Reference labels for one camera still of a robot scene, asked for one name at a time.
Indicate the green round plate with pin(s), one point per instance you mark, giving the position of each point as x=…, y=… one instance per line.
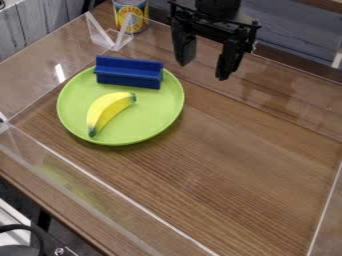
x=147, y=118

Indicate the clear acrylic enclosure wall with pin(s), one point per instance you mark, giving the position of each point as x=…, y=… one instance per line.
x=241, y=180

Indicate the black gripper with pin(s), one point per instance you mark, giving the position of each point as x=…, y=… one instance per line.
x=217, y=20

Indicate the blue plastic block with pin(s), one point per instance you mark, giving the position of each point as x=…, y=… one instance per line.
x=128, y=71

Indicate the yellow labelled tin can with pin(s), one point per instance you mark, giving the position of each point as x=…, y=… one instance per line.
x=132, y=11

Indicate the yellow toy banana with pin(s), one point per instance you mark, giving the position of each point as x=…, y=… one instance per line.
x=104, y=108

